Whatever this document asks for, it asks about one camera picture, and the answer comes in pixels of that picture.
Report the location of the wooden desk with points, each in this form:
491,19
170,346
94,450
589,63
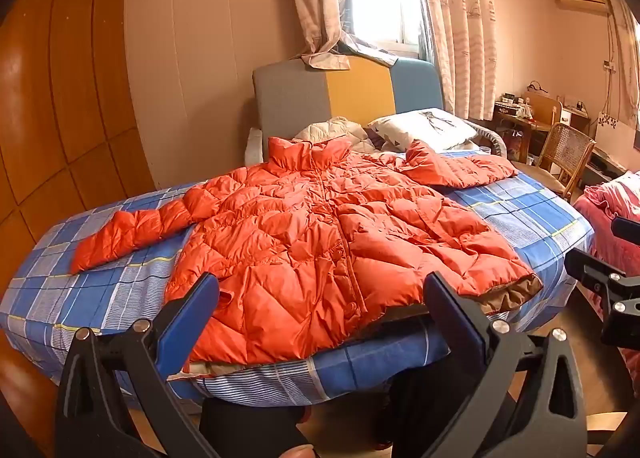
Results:
525,126

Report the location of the person's left hand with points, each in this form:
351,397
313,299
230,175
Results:
297,452

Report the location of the wicker chair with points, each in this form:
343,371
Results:
565,153

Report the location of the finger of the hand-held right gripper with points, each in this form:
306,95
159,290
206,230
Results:
595,278
627,230

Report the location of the white flowered board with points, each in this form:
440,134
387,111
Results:
612,136

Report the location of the orange puffer jacket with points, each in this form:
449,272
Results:
300,248

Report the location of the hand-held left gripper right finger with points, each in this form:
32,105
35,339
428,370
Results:
452,310

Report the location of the white small cabinet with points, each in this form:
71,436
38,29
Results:
572,121

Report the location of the beige quilted duvet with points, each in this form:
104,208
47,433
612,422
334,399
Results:
330,131

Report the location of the white printed pillow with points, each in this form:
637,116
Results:
425,126

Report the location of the grey yellow blue headboard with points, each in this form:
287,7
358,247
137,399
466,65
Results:
350,88

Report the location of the grey bed rail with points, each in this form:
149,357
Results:
487,138

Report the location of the wooden wardrobe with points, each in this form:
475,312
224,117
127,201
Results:
65,88

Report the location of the pink ruffled bedding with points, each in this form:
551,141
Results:
610,203

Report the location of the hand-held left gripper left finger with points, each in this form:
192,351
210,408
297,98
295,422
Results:
192,318

